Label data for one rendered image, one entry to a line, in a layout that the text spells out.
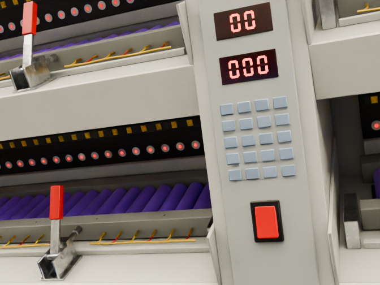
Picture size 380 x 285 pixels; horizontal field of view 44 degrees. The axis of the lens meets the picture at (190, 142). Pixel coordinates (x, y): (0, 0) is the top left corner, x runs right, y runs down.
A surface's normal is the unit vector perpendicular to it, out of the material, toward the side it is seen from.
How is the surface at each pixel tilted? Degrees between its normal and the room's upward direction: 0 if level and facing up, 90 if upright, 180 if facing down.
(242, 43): 90
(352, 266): 18
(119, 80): 108
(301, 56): 90
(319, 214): 90
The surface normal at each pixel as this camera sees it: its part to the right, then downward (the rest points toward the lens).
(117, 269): -0.22, -0.91
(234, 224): -0.33, 0.10
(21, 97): -0.28, 0.40
